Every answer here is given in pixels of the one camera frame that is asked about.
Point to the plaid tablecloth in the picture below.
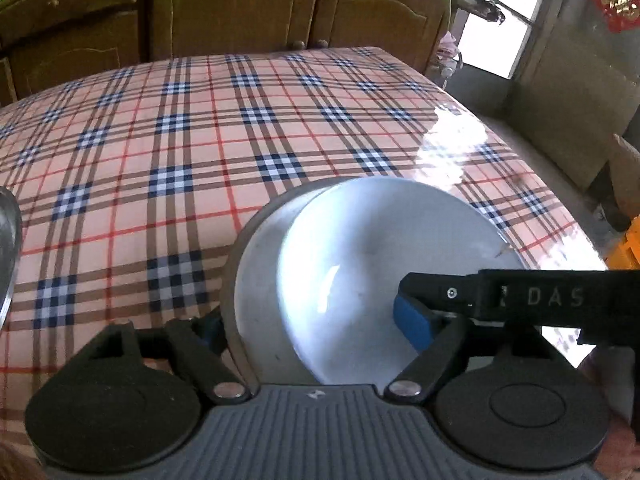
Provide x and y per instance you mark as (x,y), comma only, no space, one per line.
(150,125)

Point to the long wooden sideboard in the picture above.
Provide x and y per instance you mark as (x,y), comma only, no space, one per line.
(145,10)

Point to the person's right hand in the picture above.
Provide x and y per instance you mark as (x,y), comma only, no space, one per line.
(625,385)

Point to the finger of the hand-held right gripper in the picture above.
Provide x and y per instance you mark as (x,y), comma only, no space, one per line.
(445,292)

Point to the white ceramic bowl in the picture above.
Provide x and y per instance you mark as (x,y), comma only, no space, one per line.
(360,240)

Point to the window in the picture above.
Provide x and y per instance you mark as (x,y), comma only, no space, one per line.
(500,45)

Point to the pink plastic bags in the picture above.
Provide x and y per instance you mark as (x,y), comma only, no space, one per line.
(447,47)

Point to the stainless steel bowl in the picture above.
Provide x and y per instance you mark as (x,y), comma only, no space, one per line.
(260,280)

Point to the red wall decoration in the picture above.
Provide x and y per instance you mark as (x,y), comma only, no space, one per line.
(617,0)

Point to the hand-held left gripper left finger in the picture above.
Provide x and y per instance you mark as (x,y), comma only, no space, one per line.
(214,332)

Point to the stainless steel plate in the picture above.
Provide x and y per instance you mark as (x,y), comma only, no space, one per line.
(9,250)

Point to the yellow plastic crate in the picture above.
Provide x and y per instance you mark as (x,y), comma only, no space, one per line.
(627,255)

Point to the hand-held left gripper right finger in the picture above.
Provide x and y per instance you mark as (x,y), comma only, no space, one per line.
(412,327)

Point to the arched wooden cabinet door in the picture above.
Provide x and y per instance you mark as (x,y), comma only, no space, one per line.
(75,60)
(6,82)
(380,20)
(235,15)

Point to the brown cardboard sheet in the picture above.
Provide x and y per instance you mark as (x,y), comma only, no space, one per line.
(629,175)

